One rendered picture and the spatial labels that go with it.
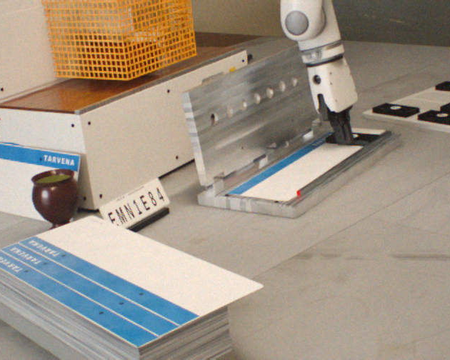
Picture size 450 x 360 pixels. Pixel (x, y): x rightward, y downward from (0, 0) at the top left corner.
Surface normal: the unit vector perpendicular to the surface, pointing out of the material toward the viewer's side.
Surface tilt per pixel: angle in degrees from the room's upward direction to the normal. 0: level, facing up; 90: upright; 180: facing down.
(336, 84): 77
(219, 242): 0
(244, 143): 83
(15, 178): 69
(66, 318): 90
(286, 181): 0
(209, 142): 83
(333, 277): 0
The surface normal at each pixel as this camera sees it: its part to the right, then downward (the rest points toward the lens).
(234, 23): 0.70, 0.15
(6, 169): -0.61, -0.04
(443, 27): -0.70, 0.30
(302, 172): -0.11, -0.94
